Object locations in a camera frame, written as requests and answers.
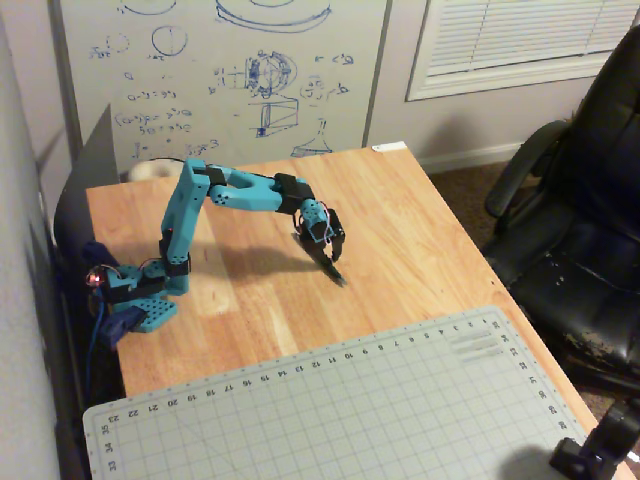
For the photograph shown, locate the grey gridded cutting mat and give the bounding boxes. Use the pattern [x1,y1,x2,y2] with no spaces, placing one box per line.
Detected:
[82,304,589,480]

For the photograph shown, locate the white window blinds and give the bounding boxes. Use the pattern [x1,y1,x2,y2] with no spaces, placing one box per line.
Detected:
[404,0,640,103]

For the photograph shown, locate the whiteboard with blue drawings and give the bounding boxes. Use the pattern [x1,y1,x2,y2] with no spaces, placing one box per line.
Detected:
[48,0,395,174]

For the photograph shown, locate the black leather office chair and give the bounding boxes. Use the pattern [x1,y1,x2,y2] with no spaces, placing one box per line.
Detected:
[481,22,640,397]

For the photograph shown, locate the dark blue table clamp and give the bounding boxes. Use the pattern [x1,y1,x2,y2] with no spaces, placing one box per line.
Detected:
[96,306,147,350]

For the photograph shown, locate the blue cable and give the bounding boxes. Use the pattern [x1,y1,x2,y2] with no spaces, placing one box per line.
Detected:
[85,294,109,404]

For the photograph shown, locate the black camera stand clamp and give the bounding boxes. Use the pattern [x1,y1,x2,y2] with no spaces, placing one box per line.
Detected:
[549,401,640,480]

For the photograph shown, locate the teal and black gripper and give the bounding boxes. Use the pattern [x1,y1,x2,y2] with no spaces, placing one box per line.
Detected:
[291,198,347,274]

